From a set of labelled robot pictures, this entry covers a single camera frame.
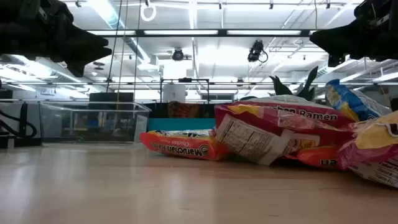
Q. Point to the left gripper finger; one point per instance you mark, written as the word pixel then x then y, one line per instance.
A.
pixel 90 55
pixel 81 39

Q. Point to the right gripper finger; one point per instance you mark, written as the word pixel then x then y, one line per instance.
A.
pixel 339 32
pixel 345 51

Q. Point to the blue Maruchan noodle pack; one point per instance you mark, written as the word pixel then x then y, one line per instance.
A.
pixel 351 102

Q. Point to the red Maruchan noodle pack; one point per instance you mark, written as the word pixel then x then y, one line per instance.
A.
pixel 258 137
pixel 311 113

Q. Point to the pink Maruchan noodle pack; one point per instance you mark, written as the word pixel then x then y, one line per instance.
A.
pixel 373 140

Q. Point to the orange Maruchan noodle pack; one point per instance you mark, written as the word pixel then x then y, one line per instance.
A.
pixel 317 157
pixel 183 147

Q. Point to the black monitor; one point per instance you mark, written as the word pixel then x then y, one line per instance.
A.
pixel 109 97

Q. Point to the clear plastic bin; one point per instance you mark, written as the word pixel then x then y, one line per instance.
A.
pixel 93 124

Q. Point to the green artificial plant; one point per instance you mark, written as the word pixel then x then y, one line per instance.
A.
pixel 281 88

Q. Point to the round black ceiling fixture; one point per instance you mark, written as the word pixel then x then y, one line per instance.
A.
pixel 178 54

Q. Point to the white cylindrical container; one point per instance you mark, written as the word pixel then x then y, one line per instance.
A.
pixel 174 92

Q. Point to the small teal bin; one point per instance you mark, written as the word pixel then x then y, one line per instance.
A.
pixel 180 124

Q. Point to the distant black metal frame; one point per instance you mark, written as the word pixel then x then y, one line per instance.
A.
pixel 161 90

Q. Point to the black overhead camera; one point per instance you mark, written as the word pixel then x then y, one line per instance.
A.
pixel 256 51

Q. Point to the black aluminium rig frame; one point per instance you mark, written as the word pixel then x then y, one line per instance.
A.
pixel 224 32

